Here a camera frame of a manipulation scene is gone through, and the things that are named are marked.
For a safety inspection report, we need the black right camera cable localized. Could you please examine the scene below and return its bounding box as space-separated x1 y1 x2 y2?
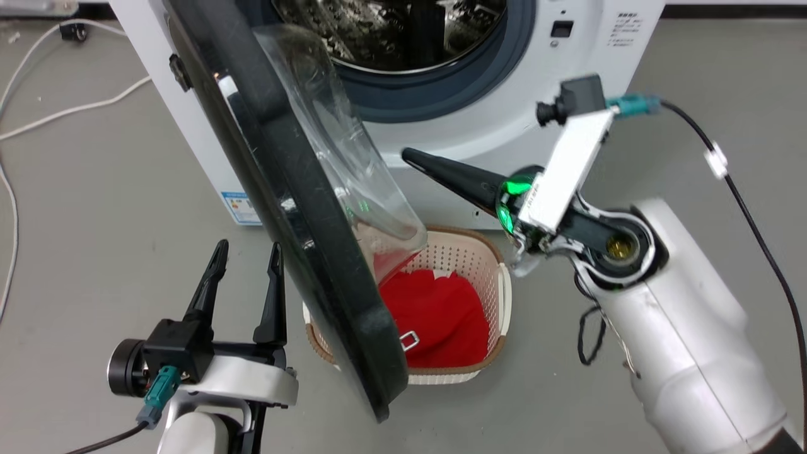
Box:
659 100 807 404

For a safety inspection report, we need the teal right camera connector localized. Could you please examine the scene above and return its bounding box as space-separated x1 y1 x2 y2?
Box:
606 93 662 120

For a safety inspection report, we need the white right camera mount plate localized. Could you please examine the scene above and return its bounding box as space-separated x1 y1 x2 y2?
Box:
517 108 616 235

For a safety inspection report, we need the red garment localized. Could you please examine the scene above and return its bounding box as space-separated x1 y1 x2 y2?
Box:
372 252 492 369

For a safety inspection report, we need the white cable clip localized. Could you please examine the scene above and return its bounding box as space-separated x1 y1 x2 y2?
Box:
704 143 729 178

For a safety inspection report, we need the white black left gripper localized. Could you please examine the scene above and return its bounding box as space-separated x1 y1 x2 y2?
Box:
182 239 299 409

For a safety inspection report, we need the teal left camera connector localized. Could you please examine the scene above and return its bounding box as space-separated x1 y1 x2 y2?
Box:
137 365 183 430

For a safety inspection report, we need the blue white energy label sticker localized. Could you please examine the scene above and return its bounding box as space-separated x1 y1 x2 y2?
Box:
221 191 262 226

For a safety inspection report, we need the steel washer drum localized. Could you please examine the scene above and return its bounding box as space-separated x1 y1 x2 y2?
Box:
271 0 508 74

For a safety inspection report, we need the white floor cable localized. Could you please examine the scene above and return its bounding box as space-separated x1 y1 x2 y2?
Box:
0 19 128 325
0 74 153 142

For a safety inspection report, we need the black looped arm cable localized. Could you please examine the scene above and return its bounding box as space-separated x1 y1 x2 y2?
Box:
576 274 608 367

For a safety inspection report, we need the black round glass washer door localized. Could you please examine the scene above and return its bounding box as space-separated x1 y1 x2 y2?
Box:
161 0 429 424

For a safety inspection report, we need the white front-load washing machine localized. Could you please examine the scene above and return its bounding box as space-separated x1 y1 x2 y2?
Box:
108 0 666 231

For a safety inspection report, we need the grey-blue rubber door gasket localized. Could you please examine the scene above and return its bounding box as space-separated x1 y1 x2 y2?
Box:
236 0 538 124

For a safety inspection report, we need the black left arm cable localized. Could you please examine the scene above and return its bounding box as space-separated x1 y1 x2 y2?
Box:
62 421 149 454

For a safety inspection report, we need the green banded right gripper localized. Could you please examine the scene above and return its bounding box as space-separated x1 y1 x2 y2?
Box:
402 148 557 254

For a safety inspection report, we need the beige perforated laundry basket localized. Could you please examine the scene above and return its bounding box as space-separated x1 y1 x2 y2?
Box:
303 226 513 386

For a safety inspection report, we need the teal camera connector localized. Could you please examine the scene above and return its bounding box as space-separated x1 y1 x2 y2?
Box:
606 93 662 120
137 365 183 430

